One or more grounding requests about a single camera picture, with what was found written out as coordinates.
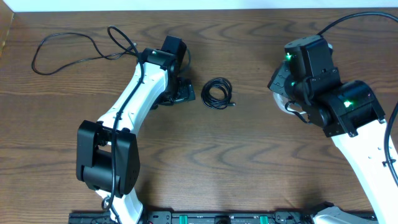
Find long black usb cable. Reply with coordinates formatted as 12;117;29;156
30;32;137;76

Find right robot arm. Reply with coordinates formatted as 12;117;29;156
267;35;397;223

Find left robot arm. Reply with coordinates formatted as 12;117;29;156
76;35;195;223

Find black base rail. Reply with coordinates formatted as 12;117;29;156
68;210;382;224

